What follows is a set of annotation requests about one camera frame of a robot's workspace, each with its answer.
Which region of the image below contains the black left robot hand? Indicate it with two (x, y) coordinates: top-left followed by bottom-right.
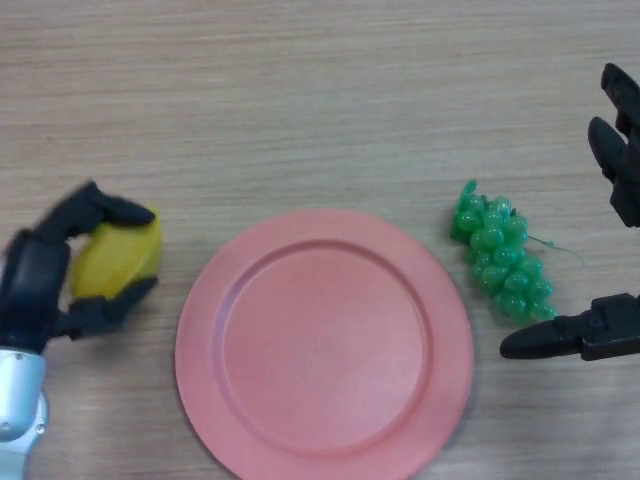
(0, 180), (159, 354)

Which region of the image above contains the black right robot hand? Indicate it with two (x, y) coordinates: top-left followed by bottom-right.
(499, 63), (640, 362)

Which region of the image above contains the yellow starfruit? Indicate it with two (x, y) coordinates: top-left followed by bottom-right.
(69, 207), (165, 302)

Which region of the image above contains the pink round plate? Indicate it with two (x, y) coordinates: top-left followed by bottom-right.
(174, 208), (475, 480)

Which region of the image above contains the green grape bunch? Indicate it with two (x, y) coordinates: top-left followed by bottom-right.
(448, 179), (586, 321)

